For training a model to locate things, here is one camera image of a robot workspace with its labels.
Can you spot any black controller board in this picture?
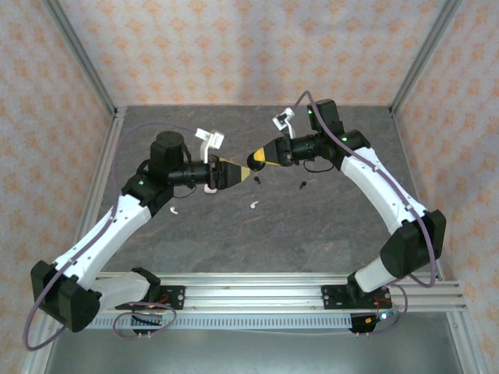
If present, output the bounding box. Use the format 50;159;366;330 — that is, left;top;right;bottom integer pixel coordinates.
349;311;393;337
130;311;165;337

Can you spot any grey metal panel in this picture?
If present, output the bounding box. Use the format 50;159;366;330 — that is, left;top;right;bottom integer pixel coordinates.
46;315;469;374

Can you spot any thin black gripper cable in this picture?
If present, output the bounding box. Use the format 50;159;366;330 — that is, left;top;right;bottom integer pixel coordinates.
171;185;200;199
303;159;334;173

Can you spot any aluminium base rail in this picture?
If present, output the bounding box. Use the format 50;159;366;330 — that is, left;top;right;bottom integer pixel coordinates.
95;272;467;312

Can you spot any aluminium frame post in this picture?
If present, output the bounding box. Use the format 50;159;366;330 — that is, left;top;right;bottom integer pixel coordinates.
41;0;119;118
389;0;465;116

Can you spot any white slotted cable duct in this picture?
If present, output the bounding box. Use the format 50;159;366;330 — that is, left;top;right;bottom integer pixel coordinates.
83;313;354;330

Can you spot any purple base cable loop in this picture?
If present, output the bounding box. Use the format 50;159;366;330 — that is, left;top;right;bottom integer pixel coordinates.
380;283;409;338
111;302;177;340

